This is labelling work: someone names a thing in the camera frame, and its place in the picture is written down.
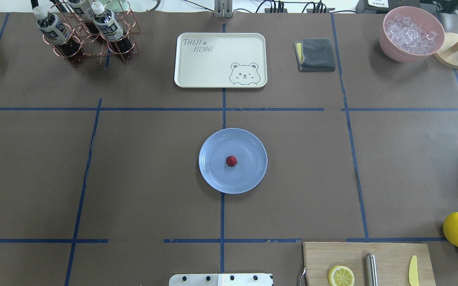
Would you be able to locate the right tea bottle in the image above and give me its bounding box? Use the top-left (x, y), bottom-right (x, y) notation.
top-left (91, 1), bottom-right (134, 62)

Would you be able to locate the copper wire bottle rack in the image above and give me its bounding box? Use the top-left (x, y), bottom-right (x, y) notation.
top-left (31, 0), bottom-right (141, 67)

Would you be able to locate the wooden cutting board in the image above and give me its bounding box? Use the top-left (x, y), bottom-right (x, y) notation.
top-left (303, 242), bottom-right (436, 286)

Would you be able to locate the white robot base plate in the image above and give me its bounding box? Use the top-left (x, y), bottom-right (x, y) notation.
top-left (169, 273), bottom-right (274, 286)

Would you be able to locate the rear tea bottle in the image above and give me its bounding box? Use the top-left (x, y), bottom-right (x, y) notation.
top-left (68, 0), bottom-right (100, 35)

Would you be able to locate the red strawberry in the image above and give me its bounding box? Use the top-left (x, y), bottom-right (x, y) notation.
top-left (225, 155), bottom-right (238, 167)

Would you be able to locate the tea bottle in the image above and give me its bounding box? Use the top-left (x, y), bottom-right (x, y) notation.
top-left (33, 6), bottom-right (83, 64)
top-left (91, 1), bottom-right (134, 62)
top-left (68, 0), bottom-right (100, 35)

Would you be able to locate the pink bowl of ice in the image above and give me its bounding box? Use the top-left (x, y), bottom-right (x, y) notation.
top-left (379, 6), bottom-right (445, 63)

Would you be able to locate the metal knife handle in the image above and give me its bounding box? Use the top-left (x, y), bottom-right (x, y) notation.
top-left (364, 253), bottom-right (378, 286)

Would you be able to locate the lemon half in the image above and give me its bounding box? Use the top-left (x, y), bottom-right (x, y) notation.
top-left (327, 265), bottom-right (355, 286)

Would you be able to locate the grey folded cloth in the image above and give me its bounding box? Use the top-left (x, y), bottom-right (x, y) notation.
top-left (294, 38), bottom-right (336, 72)

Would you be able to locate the blue plastic plate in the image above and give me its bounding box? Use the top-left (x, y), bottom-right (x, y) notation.
top-left (198, 128), bottom-right (268, 194)

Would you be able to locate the cream bear tray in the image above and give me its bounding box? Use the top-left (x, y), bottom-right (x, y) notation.
top-left (173, 33), bottom-right (268, 89)

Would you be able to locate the yellow plastic knife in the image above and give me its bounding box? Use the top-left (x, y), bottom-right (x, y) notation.
top-left (408, 255), bottom-right (419, 286)

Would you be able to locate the front left tea bottle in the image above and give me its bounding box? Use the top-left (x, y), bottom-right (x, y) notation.
top-left (33, 6), bottom-right (83, 64)

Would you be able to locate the aluminium frame post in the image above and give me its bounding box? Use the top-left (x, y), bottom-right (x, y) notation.
top-left (214, 0), bottom-right (234, 18)

